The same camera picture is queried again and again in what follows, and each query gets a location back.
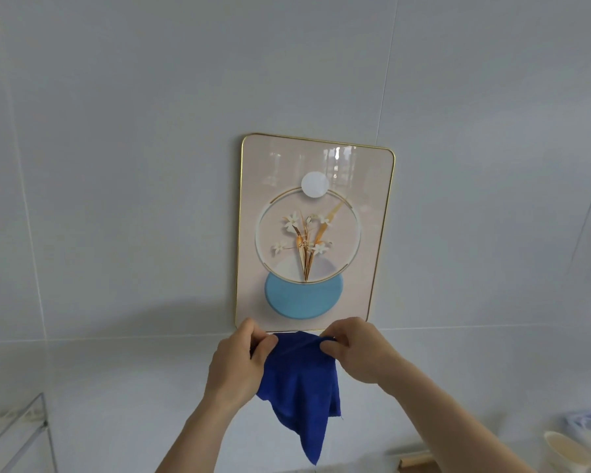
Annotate gold-framed flower wall picture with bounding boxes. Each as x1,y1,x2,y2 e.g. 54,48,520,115
234,132,397,336

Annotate person's right hand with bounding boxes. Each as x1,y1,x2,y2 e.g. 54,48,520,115
318,317,405,388

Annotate person's right forearm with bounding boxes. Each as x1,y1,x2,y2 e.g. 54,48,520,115
376,358,536,473

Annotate person's left forearm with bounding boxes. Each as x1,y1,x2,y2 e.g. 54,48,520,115
155,394,245,473

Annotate printed paper cup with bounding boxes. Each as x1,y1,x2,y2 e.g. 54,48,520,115
543,430,591,473

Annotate clear container with blue clips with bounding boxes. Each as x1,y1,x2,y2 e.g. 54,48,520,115
563,409,591,452

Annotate clear wire rack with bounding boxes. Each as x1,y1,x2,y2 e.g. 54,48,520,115
0,392,60,473

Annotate person's left hand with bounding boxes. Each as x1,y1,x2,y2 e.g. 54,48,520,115
202,317,280,409

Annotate blue microfibre cloth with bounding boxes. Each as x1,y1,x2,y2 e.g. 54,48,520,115
254,330,343,466

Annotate wooden tray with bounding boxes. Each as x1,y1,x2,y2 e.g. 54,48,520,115
397,449,437,472

